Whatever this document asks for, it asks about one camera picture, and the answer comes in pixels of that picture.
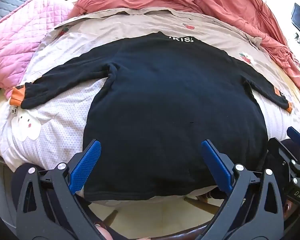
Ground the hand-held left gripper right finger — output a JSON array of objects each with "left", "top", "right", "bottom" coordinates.
[{"left": 194, "top": 139, "right": 285, "bottom": 240}]

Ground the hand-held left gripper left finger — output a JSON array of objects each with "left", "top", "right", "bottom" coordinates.
[{"left": 16, "top": 139, "right": 108, "bottom": 240}]

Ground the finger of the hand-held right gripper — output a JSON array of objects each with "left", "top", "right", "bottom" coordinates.
[
  {"left": 287, "top": 127, "right": 300, "bottom": 153},
  {"left": 269, "top": 137, "right": 300, "bottom": 180}
]

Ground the black long-sleeve shirt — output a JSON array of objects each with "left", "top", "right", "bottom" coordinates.
[{"left": 12, "top": 31, "right": 293, "bottom": 202}]

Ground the person's right hand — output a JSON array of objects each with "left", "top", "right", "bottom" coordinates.
[{"left": 283, "top": 201, "right": 297, "bottom": 220}]

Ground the person's left hand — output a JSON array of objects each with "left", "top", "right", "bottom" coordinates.
[{"left": 94, "top": 223, "right": 113, "bottom": 240}]

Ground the grey cartoon-print bed sheet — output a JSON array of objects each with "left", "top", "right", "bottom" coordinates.
[{"left": 0, "top": 8, "right": 300, "bottom": 208}]

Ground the bed with cream mattress cover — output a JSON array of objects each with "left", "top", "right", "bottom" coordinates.
[{"left": 0, "top": 80, "right": 300, "bottom": 160}]

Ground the pink quilted blanket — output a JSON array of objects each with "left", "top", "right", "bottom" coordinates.
[{"left": 0, "top": 0, "right": 77, "bottom": 98}]

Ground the salmon red duvet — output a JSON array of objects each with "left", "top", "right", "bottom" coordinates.
[{"left": 70, "top": 0, "right": 300, "bottom": 93}]

